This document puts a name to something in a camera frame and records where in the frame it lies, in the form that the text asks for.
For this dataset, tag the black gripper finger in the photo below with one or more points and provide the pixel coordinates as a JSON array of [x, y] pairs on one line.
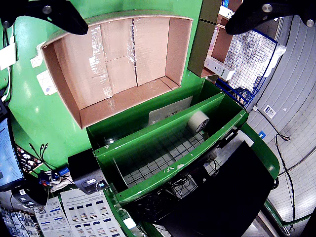
[[64, 17], [251, 17]]

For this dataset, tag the open cardboard box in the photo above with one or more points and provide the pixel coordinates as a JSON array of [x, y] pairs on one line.
[[209, 11], [197, 49]]

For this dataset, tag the tall white product box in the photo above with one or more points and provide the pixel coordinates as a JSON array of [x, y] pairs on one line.
[[219, 67]]

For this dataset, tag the large shallow cardboard tray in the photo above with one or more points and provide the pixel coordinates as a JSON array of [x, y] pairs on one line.
[[118, 64]]

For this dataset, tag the pale label sheet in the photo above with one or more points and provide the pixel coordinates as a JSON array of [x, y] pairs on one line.
[[37, 58], [47, 82]]

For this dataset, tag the white card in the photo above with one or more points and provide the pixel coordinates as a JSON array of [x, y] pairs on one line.
[[8, 56]]

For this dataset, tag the grey roller shutter door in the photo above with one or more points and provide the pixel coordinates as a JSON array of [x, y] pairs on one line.
[[296, 98]]

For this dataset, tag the white door notice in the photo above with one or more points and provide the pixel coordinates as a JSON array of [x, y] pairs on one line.
[[269, 111]]

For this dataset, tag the beige tape roll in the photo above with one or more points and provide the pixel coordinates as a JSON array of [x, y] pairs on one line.
[[196, 121]]

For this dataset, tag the blue door sign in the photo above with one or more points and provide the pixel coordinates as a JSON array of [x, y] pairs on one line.
[[262, 134]]

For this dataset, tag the flower patterned card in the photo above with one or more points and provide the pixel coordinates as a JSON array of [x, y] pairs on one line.
[[27, 159]]

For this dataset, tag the green metal shelf unit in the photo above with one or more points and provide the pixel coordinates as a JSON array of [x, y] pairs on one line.
[[148, 138]]

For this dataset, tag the black label printer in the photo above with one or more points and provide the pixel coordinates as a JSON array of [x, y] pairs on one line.
[[86, 172]]

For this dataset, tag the black round device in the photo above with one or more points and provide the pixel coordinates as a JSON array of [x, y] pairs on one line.
[[29, 195]]

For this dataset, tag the printed colour chart sheet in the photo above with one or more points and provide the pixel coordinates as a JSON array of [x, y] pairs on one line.
[[51, 219], [91, 217]]

